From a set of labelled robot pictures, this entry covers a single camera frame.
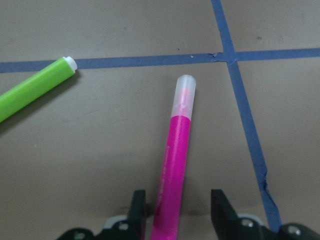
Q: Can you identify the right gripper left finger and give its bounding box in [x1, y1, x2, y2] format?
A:
[126, 190, 147, 240]

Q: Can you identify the pink pen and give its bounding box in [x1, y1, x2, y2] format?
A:
[150, 74, 196, 240]

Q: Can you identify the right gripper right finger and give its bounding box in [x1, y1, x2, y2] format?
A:
[210, 189, 239, 240]

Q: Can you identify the green pen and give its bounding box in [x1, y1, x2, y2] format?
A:
[0, 56, 78, 122]

